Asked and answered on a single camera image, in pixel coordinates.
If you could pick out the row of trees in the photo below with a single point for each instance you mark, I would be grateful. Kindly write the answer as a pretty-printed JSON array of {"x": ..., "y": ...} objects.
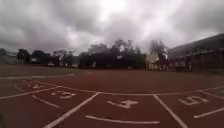
[{"x": 113, "y": 58}]

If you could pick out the red running track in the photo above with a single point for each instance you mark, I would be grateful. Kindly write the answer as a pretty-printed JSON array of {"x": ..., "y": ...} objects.
[{"x": 126, "y": 83}]

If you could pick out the small pale building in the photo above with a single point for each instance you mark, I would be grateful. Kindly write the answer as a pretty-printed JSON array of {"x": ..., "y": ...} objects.
[{"x": 151, "y": 61}]

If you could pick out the pale kerb strip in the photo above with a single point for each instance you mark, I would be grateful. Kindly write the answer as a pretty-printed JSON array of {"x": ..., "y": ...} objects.
[{"x": 40, "y": 76}]

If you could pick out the grandstand building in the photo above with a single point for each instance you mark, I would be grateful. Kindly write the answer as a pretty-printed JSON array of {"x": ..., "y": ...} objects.
[{"x": 203, "y": 53}]

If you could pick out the grey low building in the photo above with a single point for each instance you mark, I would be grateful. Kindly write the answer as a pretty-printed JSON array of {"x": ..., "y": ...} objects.
[{"x": 7, "y": 58}]

